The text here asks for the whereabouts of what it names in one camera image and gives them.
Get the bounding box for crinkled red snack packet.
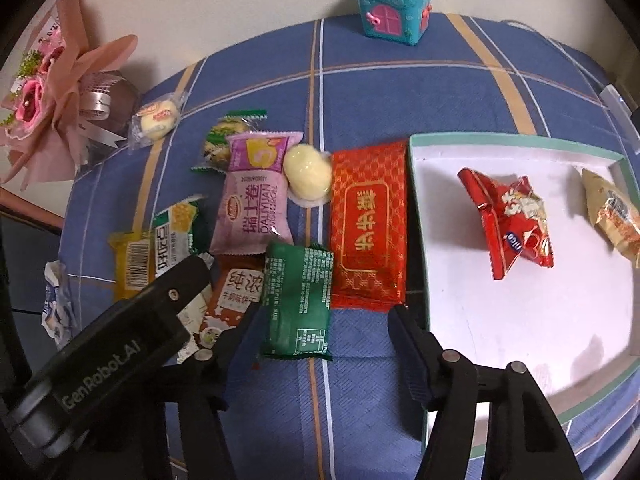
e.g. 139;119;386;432
457;167;556;281

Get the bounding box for dark green snack packet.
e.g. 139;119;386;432
260;241;335;361

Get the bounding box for beige snack packet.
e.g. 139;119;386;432
580;167;640;271

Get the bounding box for red white packet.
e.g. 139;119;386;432
177;255;266;366

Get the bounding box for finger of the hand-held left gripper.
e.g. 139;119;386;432
134;255;215;319

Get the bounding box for round pastry in clear wrapper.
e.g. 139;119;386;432
127;91;188;153

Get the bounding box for white box tray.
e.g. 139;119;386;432
407;134;640;453

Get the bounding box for pink flower bouquet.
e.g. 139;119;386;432
0;0;141;191

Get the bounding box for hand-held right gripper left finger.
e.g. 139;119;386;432
162;305;261;480

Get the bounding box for pink snack packet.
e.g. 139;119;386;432
209;131;305;256

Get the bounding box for green-wrapped cookie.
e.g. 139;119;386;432
190;109;268;173

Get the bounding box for flat red snack packet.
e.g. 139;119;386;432
330;140;410;311

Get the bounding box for yellow snack packet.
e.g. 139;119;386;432
109;230;158;303

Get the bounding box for green and white snack packet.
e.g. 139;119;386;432
152;195;213;281

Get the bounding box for cream round candy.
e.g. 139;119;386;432
282;143;333;206

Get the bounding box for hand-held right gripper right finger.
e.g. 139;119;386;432
387;304;586;480

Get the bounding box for blue plaid blanket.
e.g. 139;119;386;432
57;12;640;480

